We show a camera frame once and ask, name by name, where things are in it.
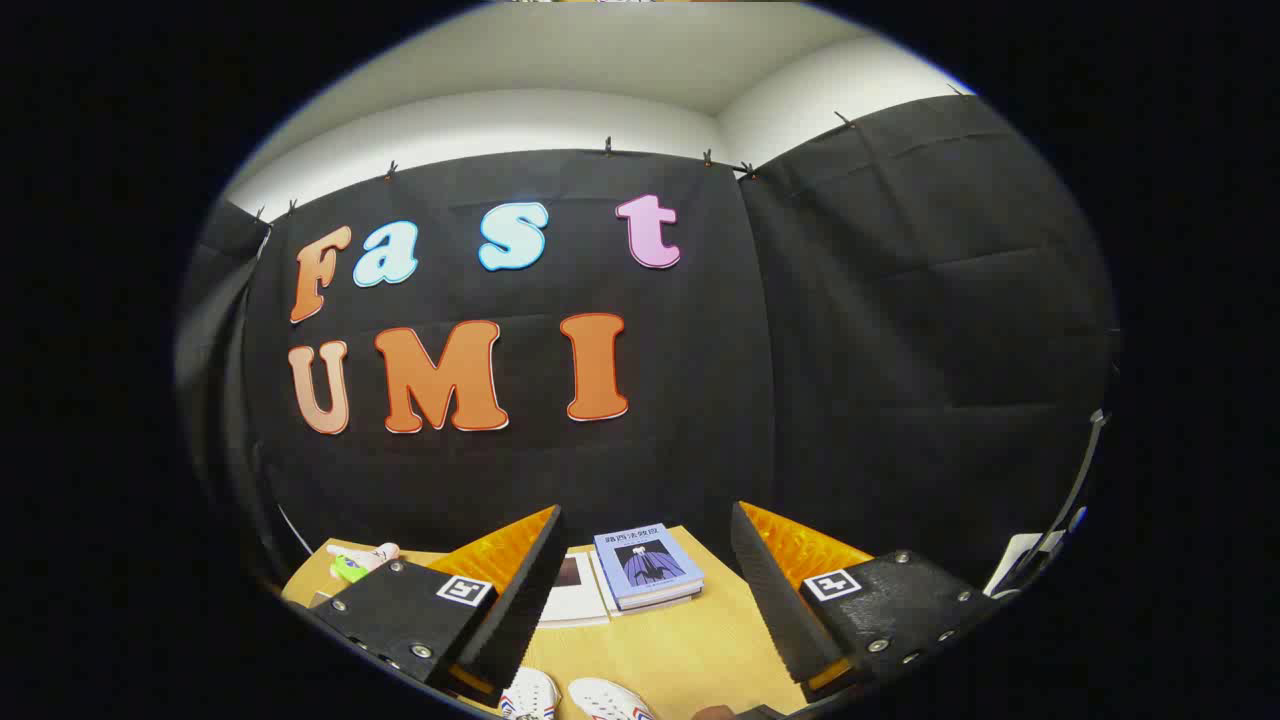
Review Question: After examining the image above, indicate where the white book under blue book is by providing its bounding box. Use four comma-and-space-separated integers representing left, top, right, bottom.
588, 548, 704, 618

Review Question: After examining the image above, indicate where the pink starfish plush toy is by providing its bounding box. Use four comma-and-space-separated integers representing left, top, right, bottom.
327, 541, 401, 584

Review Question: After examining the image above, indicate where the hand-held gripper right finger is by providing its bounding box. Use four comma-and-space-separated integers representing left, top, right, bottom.
730, 500, 1003, 703

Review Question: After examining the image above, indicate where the white book with portrait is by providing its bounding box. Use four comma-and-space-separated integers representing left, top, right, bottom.
538, 548, 611, 629

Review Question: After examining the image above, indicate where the white canvas shoe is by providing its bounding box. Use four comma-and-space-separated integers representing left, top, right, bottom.
567, 677, 657, 720
499, 667, 562, 720

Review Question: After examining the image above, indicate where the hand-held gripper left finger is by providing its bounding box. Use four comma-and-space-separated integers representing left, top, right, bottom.
305, 504, 568, 707

